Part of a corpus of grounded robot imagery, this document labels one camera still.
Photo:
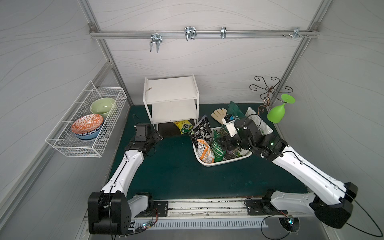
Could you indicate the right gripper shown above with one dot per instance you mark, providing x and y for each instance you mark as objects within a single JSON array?
[{"x": 227, "y": 142}]

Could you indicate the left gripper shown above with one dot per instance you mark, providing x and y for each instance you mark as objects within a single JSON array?
[{"x": 154, "y": 135}]

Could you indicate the white green shelf bag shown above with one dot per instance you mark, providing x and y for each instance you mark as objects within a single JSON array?
[{"x": 218, "y": 152}]

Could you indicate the white perforated plastic basket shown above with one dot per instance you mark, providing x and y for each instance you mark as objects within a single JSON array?
[{"x": 241, "y": 154}]

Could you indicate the orange snack bag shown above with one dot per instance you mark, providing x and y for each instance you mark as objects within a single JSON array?
[{"x": 205, "y": 152}]

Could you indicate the black white fertilizer bag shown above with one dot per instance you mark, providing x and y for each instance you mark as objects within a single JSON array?
[{"x": 201, "y": 131}]

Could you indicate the dark green soil bag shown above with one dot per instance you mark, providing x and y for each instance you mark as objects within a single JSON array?
[{"x": 234, "y": 110}]

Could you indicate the white green fertilizer bag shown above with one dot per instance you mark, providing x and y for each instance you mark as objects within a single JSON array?
[{"x": 262, "y": 126}]

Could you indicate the small yellow green packet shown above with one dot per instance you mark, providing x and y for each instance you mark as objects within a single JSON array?
[{"x": 184, "y": 126}]

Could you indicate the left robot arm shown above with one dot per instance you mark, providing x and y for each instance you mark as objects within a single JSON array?
[{"x": 119, "y": 184}]

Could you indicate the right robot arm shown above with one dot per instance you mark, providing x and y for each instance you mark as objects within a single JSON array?
[{"x": 330, "y": 200}]

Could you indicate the white two-tier shelf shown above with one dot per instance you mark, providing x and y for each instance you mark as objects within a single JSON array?
[{"x": 171, "y": 100}]

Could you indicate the white work glove red cuff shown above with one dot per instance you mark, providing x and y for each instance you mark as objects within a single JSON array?
[{"x": 219, "y": 115}]

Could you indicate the light green bowl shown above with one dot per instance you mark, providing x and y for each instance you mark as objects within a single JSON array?
[{"x": 105, "y": 107}]

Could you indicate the green plastic wine glass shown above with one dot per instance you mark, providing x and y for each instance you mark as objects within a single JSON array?
[{"x": 277, "y": 113}]

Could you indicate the blue bowl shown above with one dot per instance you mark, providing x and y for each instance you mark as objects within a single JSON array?
[{"x": 90, "y": 135}]

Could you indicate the orange patterned bowl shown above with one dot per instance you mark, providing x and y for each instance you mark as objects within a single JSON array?
[{"x": 87, "y": 124}]

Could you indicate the copper scroll stand rod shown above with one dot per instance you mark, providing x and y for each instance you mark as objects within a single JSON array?
[{"x": 270, "y": 92}]

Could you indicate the metal double hook left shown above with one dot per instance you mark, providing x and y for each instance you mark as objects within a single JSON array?
[{"x": 156, "y": 40}]

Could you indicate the metal double hook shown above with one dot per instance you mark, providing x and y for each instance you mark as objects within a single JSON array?
[
  {"x": 190, "y": 33},
  {"x": 156, "y": 40}
]

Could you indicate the metal double hook middle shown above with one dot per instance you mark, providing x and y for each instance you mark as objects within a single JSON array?
[{"x": 190, "y": 33}]

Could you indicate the metal clip hook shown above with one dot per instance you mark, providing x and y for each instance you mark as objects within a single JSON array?
[{"x": 223, "y": 32}]

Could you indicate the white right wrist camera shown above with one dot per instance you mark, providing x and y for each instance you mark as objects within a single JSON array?
[{"x": 229, "y": 123}]

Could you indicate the white wire wall basket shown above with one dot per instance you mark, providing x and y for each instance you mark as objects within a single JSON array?
[{"x": 63, "y": 139}]

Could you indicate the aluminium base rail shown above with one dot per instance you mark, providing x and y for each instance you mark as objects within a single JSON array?
[{"x": 207, "y": 208}]

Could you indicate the white slotted cable duct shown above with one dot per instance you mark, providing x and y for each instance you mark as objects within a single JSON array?
[{"x": 210, "y": 224}]

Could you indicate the aluminium frame post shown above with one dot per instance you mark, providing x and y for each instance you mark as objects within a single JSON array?
[{"x": 313, "y": 31}]

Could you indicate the horizontal aluminium rail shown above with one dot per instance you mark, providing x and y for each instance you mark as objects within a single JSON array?
[{"x": 201, "y": 34}]

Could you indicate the metal bracket hook right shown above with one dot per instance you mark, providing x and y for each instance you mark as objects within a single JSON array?
[{"x": 296, "y": 35}]

